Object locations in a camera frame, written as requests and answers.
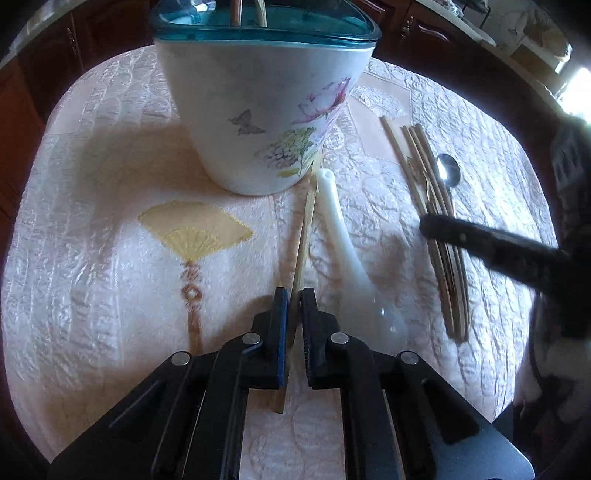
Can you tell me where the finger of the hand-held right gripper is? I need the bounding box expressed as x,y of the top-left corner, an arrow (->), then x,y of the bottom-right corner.
418,213 -> 574,297

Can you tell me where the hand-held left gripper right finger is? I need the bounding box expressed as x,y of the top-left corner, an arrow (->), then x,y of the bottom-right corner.
301,288 -> 535,480

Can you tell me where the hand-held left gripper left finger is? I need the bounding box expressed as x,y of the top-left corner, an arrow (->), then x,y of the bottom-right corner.
48,287 -> 290,480

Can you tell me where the white ceramic soup spoon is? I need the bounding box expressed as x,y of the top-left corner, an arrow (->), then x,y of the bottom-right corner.
314,168 -> 409,356

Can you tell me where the person's right forearm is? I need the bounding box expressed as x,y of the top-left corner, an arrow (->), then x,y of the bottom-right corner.
526,295 -> 591,418

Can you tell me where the metal spoon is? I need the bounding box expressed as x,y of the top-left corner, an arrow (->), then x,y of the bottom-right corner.
435,154 -> 462,217

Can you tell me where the window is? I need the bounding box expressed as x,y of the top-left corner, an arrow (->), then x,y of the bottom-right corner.
551,55 -> 591,118

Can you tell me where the grey stone countertop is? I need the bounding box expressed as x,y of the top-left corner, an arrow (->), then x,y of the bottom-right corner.
416,0 -> 573,107

